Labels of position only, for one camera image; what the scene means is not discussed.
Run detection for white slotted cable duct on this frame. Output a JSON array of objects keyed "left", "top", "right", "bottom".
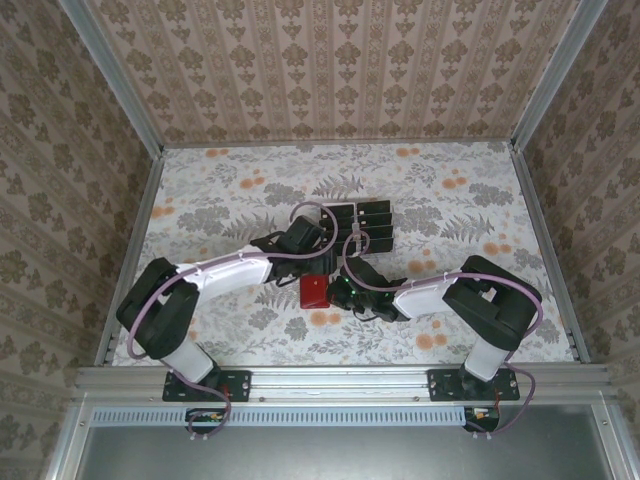
[{"left": 92, "top": 404, "right": 469, "bottom": 427}]

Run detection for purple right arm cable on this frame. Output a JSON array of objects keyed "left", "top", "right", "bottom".
[{"left": 342, "top": 227, "right": 545, "bottom": 441}]

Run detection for floral patterned table covering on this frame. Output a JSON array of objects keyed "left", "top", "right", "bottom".
[{"left": 99, "top": 141, "right": 576, "bottom": 367}]

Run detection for aluminium frame post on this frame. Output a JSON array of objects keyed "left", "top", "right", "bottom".
[
  {"left": 59, "top": 0, "right": 167, "bottom": 157},
  {"left": 510, "top": 0, "right": 612, "bottom": 154}
]

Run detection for aluminium table edge rail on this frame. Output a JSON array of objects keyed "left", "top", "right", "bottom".
[
  {"left": 509, "top": 144, "right": 592, "bottom": 365},
  {"left": 94, "top": 147, "right": 167, "bottom": 370}
]

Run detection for grey metal panel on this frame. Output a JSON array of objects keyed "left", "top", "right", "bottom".
[{"left": 74, "top": 405, "right": 619, "bottom": 480}]

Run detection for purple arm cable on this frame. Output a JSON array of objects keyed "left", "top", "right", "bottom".
[
  {"left": 127, "top": 200, "right": 339, "bottom": 442},
  {"left": 342, "top": 227, "right": 545, "bottom": 441}
]

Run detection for black controller board with wires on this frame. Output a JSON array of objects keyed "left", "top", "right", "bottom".
[
  {"left": 463, "top": 405, "right": 501, "bottom": 434},
  {"left": 185, "top": 407, "right": 227, "bottom": 435}
]

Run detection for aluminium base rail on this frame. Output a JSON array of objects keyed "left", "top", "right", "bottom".
[{"left": 73, "top": 364, "right": 617, "bottom": 405}]

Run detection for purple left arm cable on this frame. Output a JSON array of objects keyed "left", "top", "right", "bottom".
[{"left": 127, "top": 200, "right": 339, "bottom": 442}]

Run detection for aluminium lower frame bar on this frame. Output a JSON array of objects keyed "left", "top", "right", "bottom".
[
  {"left": 592, "top": 399, "right": 632, "bottom": 480},
  {"left": 45, "top": 399, "right": 96, "bottom": 480}
]

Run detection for clear acrylic card stand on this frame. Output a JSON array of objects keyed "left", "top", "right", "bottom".
[{"left": 315, "top": 198, "right": 397, "bottom": 263}]

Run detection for red leather card holder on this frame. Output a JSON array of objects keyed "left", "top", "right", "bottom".
[{"left": 298, "top": 273, "right": 332, "bottom": 311}]

